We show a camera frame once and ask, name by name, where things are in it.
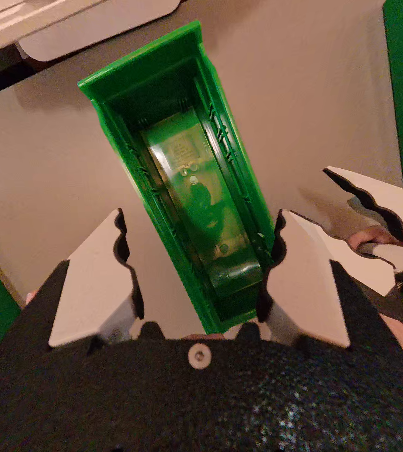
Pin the person's right hand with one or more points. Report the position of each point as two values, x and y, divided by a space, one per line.
367 236

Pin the white stand base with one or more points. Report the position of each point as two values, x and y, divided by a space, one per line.
99 31

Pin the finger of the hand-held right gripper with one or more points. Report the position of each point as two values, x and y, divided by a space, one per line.
385 197
360 268

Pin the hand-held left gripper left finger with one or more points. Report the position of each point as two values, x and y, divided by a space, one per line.
95 289

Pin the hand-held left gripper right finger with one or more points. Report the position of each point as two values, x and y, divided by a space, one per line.
303 289

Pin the white stand ledge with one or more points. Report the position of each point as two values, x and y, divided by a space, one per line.
7 30

